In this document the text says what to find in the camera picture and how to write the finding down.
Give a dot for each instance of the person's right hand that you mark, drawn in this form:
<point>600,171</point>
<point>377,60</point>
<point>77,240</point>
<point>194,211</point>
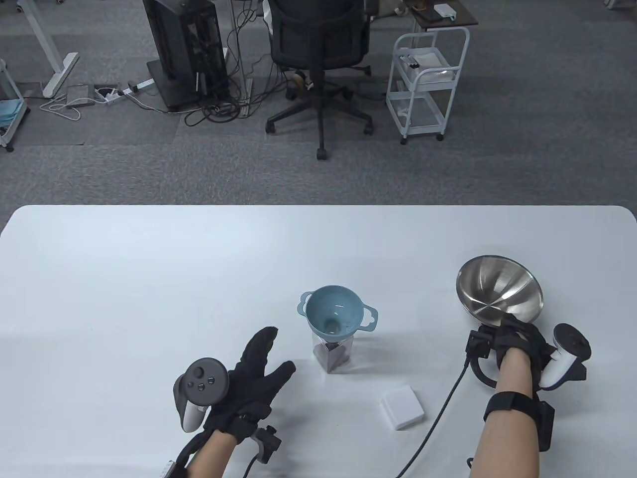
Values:
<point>520,343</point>

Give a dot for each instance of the person's left hand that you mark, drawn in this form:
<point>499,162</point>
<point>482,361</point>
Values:
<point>239,393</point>

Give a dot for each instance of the person's right fingers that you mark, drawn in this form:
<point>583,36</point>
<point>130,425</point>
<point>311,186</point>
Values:
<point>515,326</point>

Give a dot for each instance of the person's left thumb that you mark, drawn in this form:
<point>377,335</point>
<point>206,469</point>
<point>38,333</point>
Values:
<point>282,376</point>

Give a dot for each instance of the stainless steel bowl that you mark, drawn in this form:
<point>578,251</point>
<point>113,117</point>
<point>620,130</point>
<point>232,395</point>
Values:
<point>497,289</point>

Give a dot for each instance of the person's right forearm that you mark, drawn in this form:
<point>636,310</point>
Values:
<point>510,448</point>

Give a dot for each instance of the person's left forearm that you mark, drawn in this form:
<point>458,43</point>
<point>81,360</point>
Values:
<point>211,455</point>

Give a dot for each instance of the clear glass jar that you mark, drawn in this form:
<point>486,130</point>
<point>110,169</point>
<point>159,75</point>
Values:
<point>334,356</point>

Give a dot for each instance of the right hand tracking controller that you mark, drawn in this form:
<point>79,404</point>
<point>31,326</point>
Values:
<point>567,356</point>

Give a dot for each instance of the hand tracking controller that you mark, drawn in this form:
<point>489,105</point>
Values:
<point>201,386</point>
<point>567,356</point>

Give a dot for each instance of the left hand tracking controller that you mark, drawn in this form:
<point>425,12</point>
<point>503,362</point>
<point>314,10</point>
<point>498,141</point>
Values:
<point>201,386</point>

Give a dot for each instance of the light blue plastic funnel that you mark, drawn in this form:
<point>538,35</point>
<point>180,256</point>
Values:
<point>336,311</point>

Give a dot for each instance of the white square lid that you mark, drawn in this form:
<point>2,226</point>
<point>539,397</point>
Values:
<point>402,407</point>

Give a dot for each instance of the white rolling cart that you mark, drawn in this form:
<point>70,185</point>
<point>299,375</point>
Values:
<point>428,84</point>

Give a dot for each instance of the brown side table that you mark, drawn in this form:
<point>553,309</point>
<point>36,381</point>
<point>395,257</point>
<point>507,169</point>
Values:
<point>445,15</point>

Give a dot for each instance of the small white box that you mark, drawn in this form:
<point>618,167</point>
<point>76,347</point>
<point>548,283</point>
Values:
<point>444,11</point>

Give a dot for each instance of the white power strip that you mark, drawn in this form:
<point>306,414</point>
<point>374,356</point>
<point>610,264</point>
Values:
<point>130,89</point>

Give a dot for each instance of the black office chair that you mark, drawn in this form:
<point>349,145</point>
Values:
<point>321,45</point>

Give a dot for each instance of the black computer tower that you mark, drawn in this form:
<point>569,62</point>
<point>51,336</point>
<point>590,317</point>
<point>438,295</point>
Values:
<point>186,45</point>

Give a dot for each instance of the white desk leg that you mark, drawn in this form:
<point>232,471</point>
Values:
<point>54,55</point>

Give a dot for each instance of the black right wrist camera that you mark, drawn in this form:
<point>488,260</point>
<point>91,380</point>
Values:
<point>478,346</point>

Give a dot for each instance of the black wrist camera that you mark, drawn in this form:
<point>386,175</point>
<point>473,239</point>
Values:
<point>266,440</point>
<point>478,346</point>

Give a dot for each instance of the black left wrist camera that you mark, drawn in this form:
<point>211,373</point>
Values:
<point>266,440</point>

